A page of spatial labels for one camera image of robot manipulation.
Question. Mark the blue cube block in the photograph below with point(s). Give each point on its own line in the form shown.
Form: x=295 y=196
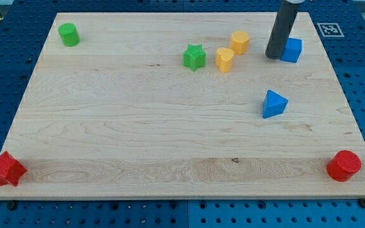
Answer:
x=292 y=50

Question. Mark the green star block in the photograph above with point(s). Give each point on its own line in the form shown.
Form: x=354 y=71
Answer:
x=194 y=57

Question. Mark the wooden board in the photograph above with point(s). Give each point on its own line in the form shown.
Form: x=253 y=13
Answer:
x=118 y=116

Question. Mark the yellow heart block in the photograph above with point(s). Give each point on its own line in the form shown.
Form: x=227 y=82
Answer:
x=224 y=59

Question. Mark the blue triangle block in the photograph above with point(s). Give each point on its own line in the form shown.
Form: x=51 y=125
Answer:
x=274 y=104

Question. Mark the yellow hexagon block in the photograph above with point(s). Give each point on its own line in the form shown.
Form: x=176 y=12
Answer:
x=239 y=42

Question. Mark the green cylinder block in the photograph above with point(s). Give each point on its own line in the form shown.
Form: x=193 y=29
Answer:
x=69 y=35

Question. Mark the white fiducial marker tag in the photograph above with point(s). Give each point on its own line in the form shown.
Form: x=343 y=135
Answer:
x=330 y=29

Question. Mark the red cylinder block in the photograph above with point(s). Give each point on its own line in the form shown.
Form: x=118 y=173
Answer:
x=344 y=165

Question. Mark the red star block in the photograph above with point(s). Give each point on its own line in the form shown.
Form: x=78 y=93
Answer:
x=11 y=170

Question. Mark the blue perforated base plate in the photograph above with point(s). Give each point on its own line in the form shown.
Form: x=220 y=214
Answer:
x=23 y=32

